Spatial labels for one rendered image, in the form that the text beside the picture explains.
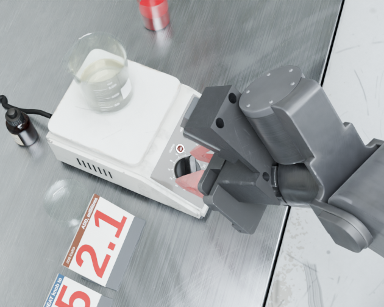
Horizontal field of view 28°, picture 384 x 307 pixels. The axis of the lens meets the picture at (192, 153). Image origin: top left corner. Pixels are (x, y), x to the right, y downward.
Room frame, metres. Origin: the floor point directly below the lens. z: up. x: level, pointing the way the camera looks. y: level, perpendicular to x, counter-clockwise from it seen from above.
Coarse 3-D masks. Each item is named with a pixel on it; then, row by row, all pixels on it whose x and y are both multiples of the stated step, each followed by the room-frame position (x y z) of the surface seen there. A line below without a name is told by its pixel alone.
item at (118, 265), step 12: (132, 216) 0.32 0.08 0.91; (132, 228) 0.30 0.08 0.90; (120, 240) 0.29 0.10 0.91; (132, 240) 0.29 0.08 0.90; (120, 252) 0.28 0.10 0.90; (132, 252) 0.27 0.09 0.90; (120, 264) 0.26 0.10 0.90; (84, 276) 0.25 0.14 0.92; (108, 276) 0.25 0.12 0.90; (120, 276) 0.25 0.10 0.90; (108, 288) 0.24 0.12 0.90
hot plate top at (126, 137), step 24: (144, 72) 0.46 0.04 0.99; (72, 96) 0.44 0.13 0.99; (144, 96) 0.43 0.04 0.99; (168, 96) 0.42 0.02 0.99; (72, 120) 0.41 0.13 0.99; (96, 120) 0.41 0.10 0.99; (120, 120) 0.40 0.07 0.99; (144, 120) 0.40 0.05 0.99; (96, 144) 0.38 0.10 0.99; (120, 144) 0.37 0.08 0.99; (144, 144) 0.37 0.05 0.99
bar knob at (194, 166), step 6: (192, 156) 0.35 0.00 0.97; (180, 162) 0.35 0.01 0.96; (186, 162) 0.35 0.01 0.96; (192, 162) 0.35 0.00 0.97; (180, 168) 0.35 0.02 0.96; (186, 168) 0.34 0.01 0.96; (192, 168) 0.34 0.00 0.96; (198, 168) 0.35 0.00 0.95; (180, 174) 0.34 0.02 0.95; (186, 174) 0.34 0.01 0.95
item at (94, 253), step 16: (96, 208) 0.32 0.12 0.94; (112, 208) 0.32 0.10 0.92; (96, 224) 0.30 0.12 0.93; (112, 224) 0.31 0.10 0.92; (96, 240) 0.29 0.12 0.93; (112, 240) 0.29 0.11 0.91; (80, 256) 0.27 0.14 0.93; (96, 256) 0.27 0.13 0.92; (112, 256) 0.27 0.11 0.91; (96, 272) 0.25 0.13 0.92
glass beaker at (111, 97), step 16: (96, 32) 0.47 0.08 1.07; (80, 48) 0.46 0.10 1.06; (96, 48) 0.47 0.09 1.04; (112, 48) 0.46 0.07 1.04; (64, 64) 0.44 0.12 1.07; (80, 64) 0.46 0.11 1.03; (128, 64) 0.44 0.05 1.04; (80, 80) 0.42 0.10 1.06; (112, 80) 0.41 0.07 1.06; (128, 80) 0.43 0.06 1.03; (96, 96) 0.41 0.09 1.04; (112, 96) 0.41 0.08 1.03; (128, 96) 0.42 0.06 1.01; (96, 112) 0.41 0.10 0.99; (112, 112) 0.41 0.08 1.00
